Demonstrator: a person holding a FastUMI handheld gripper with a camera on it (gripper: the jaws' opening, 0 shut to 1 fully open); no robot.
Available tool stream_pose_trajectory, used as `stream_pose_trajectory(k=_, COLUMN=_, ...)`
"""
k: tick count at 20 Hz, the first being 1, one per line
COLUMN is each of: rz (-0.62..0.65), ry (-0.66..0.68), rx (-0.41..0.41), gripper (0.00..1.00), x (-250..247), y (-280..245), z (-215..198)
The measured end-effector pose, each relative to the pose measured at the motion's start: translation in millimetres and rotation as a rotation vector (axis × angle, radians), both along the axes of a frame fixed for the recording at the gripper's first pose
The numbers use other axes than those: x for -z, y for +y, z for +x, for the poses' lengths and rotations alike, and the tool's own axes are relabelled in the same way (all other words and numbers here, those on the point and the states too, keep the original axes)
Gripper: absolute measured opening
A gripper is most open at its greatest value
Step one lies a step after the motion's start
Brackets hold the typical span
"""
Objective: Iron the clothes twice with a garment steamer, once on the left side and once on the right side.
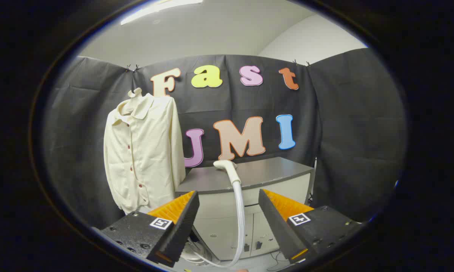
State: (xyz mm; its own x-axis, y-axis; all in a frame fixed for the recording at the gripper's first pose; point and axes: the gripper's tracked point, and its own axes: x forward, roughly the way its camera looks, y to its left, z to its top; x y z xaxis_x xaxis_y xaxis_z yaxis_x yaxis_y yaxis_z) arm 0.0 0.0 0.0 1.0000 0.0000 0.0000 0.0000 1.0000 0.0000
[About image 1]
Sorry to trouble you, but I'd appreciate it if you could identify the white garment steamer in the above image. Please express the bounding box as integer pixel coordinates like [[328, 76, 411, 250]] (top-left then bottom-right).
[[182, 160, 246, 268]]

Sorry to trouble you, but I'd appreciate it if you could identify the cream button-up shirt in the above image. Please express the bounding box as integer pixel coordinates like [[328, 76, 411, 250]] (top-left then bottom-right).
[[103, 93, 186, 215]]

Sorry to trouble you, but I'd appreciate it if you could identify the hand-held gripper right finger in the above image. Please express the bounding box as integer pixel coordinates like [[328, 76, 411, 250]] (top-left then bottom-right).
[[259, 189, 363, 264]]

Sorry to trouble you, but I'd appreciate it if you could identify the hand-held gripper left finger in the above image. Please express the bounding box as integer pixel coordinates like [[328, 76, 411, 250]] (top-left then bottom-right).
[[100, 190, 200, 268]]

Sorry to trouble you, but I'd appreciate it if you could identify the tangle of thin cables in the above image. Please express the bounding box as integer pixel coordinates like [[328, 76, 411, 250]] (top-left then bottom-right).
[[266, 250, 289, 271]]

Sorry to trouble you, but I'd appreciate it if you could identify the white cabinet with grey top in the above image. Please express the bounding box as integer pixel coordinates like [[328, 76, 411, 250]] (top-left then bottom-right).
[[174, 157, 315, 261]]

